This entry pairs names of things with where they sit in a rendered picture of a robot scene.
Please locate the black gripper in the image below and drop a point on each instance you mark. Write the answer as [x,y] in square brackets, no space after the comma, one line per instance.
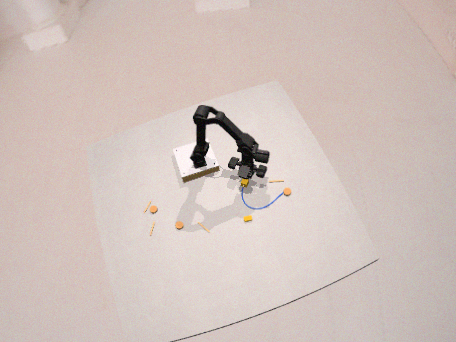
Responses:
[260,171]

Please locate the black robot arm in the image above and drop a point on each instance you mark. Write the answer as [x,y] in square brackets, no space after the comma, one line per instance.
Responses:
[243,140]

